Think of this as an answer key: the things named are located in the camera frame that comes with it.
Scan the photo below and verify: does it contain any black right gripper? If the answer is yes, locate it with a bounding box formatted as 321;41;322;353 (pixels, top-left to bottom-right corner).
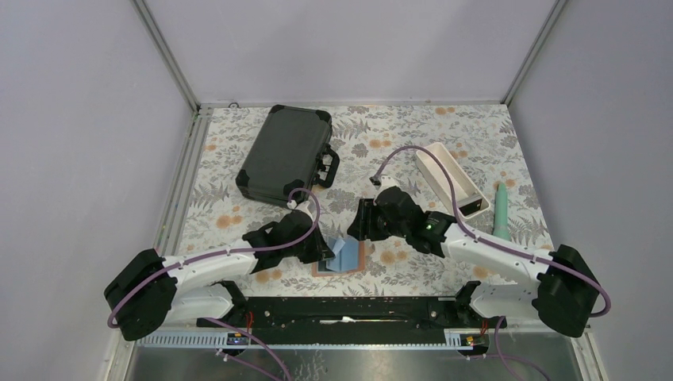
346;198;409;242

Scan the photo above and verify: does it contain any white rectangular plastic tray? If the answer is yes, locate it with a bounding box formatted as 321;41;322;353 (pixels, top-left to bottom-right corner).
416;142;490;221

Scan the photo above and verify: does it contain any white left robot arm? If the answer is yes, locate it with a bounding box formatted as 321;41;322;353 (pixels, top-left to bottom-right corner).
104;210;335;341

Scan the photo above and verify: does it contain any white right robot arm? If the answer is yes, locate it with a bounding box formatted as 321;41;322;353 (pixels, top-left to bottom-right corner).
348;187;599;337

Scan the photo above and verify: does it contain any black card in tray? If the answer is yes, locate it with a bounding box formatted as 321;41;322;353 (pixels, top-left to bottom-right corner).
458;194;483;217

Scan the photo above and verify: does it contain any black hard carrying case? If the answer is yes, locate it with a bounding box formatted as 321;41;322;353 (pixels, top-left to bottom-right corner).
235;105;340;206

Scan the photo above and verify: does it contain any floral patterned table mat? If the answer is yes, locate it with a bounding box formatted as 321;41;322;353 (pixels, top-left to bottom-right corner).
168;105;554;297

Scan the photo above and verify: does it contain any mint green cylindrical tube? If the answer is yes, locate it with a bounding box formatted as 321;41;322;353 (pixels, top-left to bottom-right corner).
493;183;510;241

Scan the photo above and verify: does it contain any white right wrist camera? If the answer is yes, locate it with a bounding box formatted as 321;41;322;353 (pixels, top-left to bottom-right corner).
370;175;399;192

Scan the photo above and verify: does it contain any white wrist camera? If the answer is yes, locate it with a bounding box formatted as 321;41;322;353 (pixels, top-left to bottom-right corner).
370;175;399;192
287;198;318;221

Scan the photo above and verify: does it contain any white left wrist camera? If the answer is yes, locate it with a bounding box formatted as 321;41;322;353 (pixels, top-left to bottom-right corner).
287;198;318;221

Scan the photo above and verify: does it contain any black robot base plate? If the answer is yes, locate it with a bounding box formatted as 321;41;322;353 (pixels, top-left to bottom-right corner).
197;282;498;337

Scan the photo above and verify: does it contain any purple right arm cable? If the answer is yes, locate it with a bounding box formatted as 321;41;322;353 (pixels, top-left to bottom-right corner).
370;145;612;318

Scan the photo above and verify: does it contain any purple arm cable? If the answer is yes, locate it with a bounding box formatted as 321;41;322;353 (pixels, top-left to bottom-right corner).
370;145;612;318
106;188;321;329

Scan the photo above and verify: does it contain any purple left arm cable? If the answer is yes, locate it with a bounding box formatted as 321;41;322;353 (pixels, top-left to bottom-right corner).
106;188;321;329

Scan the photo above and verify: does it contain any perforated metal cable tray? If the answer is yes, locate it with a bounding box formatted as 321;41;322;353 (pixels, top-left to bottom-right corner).
136;329;489;354

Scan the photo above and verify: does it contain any aluminium frame rail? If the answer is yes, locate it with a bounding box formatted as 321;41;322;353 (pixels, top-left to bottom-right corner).
132;1;212;256

